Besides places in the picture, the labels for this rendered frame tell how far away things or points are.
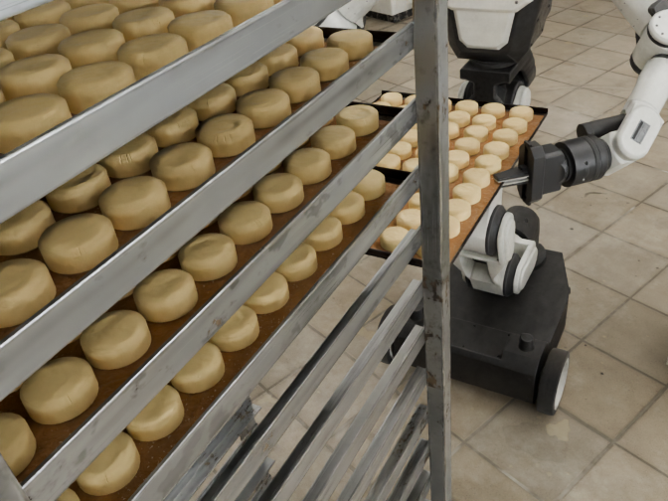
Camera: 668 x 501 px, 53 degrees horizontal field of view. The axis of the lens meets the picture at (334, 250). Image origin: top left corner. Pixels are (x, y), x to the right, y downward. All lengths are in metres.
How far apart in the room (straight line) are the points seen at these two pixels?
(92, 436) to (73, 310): 0.09
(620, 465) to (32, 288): 1.86
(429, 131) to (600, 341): 1.73
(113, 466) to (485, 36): 1.37
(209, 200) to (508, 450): 1.70
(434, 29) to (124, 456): 0.52
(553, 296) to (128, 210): 1.96
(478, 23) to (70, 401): 1.39
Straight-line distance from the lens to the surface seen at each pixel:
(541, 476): 2.06
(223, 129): 0.58
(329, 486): 0.85
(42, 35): 0.60
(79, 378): 0.51
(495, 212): 1.86
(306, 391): 0.71
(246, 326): 0.64
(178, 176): 0.53
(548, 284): 2.39
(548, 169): 1.31
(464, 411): 2.19
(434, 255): 0.91
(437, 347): 1.02
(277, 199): 0.65
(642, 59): 1.56
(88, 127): 0.41
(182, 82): 0.46
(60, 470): 0.47
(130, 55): 0.51
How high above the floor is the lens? 1.66
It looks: 35 degrees down
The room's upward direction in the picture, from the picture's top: 7 degrees counter-clockwise
